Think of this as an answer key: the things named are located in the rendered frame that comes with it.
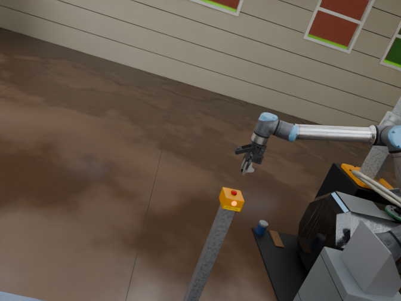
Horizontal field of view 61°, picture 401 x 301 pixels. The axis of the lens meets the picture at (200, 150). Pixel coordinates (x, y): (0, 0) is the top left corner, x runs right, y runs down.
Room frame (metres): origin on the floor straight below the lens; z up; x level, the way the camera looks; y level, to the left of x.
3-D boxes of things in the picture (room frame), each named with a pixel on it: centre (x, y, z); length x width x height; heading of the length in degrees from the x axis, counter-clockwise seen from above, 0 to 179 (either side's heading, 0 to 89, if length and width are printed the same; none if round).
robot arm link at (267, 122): (1.80, -0.29, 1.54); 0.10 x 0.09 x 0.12; 86
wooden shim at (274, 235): (3.10, -1.07, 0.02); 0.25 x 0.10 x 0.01; 14
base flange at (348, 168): (3.80, -1.96, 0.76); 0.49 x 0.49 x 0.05; 14
